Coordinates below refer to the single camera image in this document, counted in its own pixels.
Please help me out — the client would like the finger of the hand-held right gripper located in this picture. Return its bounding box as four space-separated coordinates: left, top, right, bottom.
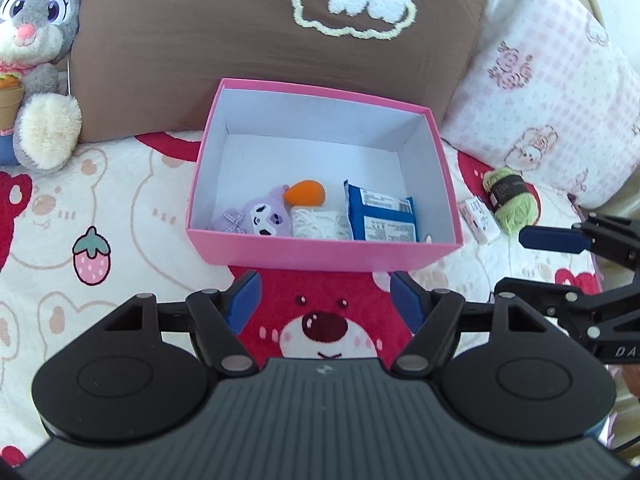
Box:
518 214 640 272
494 277 640 341

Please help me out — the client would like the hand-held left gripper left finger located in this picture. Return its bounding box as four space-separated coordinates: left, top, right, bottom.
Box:
102 270 263 376

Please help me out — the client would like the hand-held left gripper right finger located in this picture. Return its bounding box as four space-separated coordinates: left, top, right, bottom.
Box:
390 271 553 376

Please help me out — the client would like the green yarn ball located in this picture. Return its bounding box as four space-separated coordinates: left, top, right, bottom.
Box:
482 167 541 236

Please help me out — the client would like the white tissue pack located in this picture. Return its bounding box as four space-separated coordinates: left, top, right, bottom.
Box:
457 197 500 245

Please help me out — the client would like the purple plush toy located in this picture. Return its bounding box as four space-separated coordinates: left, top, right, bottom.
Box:
210 185 292 237

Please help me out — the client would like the pink cardboard box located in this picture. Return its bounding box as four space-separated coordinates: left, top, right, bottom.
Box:
185 77 463 273

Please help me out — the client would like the blue packet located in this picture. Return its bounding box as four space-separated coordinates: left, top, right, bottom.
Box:
344 180 418 243

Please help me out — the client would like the clear box of white bands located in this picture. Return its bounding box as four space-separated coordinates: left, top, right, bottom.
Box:
290 205 351 241

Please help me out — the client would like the orange makeup sponge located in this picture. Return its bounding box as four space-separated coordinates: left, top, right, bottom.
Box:
283 178 326 208

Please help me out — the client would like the pink checked pillow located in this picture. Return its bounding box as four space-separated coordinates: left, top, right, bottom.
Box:
442 0 640 211

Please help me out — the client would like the printed bear blanket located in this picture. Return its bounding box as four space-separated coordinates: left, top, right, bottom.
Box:
0 130 640 466

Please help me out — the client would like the brown pillow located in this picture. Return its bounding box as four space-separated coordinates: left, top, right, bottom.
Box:
70 0 496 143

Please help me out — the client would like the grey bunny plush toy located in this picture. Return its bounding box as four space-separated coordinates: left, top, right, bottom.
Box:
0 0 83 171

